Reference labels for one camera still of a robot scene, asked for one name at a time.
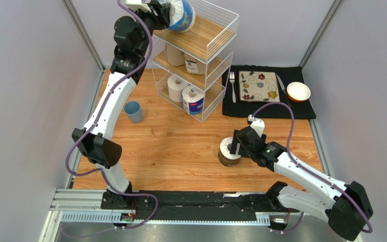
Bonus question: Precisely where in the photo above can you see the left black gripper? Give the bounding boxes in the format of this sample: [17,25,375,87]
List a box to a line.
[128,1,170,57]

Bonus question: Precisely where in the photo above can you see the white roll dark brown wrapper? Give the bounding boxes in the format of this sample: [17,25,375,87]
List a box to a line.
[218,137,241,167]

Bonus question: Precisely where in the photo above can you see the blue paper towel roll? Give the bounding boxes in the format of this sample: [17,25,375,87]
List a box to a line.
[164,0,196,33]

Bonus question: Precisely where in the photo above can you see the brown paper roll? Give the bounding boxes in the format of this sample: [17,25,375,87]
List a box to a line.
[165,44,185,67]
[183,53,206,75]

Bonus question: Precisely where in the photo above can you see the white roll blue label wrapper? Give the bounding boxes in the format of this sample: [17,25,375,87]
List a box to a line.
[182,85,204,115]

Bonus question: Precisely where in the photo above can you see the white wire wooden shelf rack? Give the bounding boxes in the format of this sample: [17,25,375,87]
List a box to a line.
[151,1,239,122]

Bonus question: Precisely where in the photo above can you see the plain white paper towel roll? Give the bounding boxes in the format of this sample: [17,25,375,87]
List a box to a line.
[167,75,189,102]

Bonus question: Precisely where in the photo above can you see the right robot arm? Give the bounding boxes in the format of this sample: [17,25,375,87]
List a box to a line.
[233,126,373,241]

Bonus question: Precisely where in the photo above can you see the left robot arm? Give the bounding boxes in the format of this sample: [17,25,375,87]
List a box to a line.
[70,1,171,198]

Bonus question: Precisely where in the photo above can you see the black cloth placemat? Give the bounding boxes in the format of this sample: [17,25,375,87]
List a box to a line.
[221,65,317,120]

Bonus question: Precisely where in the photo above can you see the square floral plate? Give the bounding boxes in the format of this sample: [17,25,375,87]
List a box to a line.
[239,71,280,102]

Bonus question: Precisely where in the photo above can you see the silver fork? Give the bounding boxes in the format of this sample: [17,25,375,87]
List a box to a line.
[229,71,236,103]

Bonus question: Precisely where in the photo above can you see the orange white bowl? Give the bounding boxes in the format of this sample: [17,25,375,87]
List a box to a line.
[286,82,311,102]

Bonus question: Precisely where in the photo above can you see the blue grey cup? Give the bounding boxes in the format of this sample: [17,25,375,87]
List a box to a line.
[124,101,143,124]

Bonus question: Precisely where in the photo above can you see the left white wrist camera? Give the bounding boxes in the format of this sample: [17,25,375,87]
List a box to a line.
[125,0,151,13]

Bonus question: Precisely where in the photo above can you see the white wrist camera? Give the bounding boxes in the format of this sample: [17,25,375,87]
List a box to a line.
[247,114,265,137]
[125,0,151,13]

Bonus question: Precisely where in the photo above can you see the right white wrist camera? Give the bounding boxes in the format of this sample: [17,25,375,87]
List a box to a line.
[247,114,265,137]

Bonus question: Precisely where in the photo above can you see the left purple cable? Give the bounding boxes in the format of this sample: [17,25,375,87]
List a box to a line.
[65,0,159,230]

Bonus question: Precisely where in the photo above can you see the purple cable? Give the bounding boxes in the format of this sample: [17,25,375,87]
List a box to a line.
[65,0,159,230]
[250,102,373,234]

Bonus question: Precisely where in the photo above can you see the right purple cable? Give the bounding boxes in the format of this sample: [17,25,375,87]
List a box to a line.
[250,102,373,234]

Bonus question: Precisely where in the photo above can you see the dark handled knife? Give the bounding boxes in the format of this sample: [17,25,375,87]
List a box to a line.
[276,74,291,106]

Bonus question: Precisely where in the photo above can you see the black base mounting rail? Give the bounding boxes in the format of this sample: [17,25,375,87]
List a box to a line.
[100,190,289,222]

